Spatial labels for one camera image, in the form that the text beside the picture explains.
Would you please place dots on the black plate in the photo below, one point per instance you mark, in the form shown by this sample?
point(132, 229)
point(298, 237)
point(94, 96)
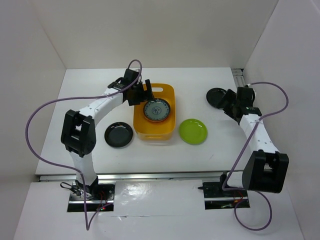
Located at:
point(214, 97)
point(118, 135)

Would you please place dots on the yellow plastic bin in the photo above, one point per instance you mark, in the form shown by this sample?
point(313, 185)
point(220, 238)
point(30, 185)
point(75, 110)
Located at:
point(163, 131)

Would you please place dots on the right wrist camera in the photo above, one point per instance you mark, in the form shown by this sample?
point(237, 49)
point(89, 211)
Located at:
point(250, 87)

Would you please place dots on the orange plate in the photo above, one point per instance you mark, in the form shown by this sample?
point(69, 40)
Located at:
point(156, 121)

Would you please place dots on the aluminium side rail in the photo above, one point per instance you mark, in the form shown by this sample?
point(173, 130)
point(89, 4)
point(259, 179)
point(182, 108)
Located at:
point(238, 76)

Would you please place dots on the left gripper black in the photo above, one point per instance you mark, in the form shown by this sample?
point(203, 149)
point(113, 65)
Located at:
point(144, 94)

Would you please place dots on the aluminium front rail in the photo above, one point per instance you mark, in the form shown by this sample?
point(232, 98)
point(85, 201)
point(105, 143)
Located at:
point(148, 176)

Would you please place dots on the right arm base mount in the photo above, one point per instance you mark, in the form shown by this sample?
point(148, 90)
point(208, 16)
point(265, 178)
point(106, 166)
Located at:
point(215, 198)

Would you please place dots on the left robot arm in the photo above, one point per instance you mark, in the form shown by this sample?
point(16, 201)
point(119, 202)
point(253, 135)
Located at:
point(79, 127)

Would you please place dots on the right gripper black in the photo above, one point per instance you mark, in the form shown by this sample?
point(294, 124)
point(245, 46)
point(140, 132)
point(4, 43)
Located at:
point(230, 96)

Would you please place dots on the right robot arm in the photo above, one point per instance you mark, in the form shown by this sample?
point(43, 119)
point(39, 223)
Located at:
point(267, 167)

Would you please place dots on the green plate right side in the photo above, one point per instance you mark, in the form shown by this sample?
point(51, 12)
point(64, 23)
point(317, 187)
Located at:
point(193, 131)

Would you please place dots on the blue patterned plate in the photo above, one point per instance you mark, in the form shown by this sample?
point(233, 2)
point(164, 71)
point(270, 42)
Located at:
point(157, 108)

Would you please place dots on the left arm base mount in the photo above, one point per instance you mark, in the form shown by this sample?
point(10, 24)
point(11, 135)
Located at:
point(100, 198)

